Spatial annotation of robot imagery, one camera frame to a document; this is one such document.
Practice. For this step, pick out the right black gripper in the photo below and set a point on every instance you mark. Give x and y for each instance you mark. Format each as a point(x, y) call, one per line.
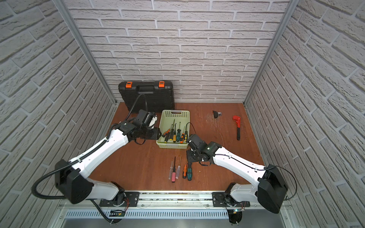
point(188, 156)

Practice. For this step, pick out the black mounting plate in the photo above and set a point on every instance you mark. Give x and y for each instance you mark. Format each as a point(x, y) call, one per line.
point(126, 199)
point(222, 199)

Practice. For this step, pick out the orange short screwdriver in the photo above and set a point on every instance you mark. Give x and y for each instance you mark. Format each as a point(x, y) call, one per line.
point(185, 135)

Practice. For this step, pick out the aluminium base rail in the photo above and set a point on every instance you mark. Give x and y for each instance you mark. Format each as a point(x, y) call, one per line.
point(168, 205)

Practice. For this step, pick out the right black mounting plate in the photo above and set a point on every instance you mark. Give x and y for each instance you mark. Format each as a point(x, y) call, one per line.
point(222, 199)

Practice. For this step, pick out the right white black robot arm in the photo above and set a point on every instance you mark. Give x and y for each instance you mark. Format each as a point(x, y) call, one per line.
point(267, 186)

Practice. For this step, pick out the red black pipe wrench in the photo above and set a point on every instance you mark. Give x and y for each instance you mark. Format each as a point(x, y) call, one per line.
point(238, 122)

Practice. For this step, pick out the small black relay component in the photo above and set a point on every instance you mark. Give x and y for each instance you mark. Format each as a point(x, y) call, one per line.
point(216, 114)

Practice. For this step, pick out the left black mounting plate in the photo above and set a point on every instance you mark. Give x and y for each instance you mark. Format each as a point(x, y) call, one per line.
point(126, 199)

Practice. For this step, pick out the light green plastic bin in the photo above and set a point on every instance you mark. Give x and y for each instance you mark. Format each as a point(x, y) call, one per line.
point(167, 118)

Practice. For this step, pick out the yellow orange handle screwdriver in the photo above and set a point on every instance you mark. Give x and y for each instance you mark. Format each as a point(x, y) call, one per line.
point(175, 134)

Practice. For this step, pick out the black plastic tool case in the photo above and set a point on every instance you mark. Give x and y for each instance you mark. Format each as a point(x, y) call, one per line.
point(152, 96)

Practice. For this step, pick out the clear handle tester screwdriver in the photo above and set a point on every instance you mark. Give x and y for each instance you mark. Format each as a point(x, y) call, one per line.
point(171, 171)

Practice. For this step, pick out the orange black small screwdriver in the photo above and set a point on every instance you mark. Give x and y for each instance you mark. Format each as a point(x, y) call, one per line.
point(184, 175)

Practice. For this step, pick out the pink handle screwdriver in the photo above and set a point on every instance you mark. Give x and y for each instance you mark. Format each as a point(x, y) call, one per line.
point(173, 177)

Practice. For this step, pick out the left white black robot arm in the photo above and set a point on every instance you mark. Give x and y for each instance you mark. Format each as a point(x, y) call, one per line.
point(72, 177)

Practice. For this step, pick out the large green black screwdriver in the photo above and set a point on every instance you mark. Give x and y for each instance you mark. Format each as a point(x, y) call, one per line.
point(189, 171)

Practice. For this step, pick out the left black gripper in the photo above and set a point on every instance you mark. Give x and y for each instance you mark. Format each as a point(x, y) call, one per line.
point(152, 133)

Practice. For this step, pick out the clear red tester screwdriver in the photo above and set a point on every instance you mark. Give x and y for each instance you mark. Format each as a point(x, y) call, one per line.
point(178, 169)

